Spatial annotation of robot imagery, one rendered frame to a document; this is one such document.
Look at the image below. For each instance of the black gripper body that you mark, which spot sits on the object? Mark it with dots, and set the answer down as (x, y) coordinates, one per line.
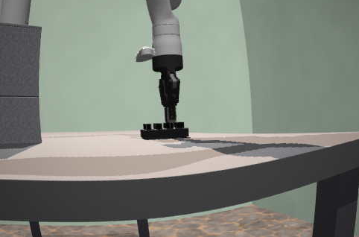
(167, 64)

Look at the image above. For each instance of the black knob box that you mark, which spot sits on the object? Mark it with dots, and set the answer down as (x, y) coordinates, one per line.
(159, 134)

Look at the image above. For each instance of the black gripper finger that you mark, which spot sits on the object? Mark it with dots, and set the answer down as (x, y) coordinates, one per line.
(162, 99)
(173, 90)

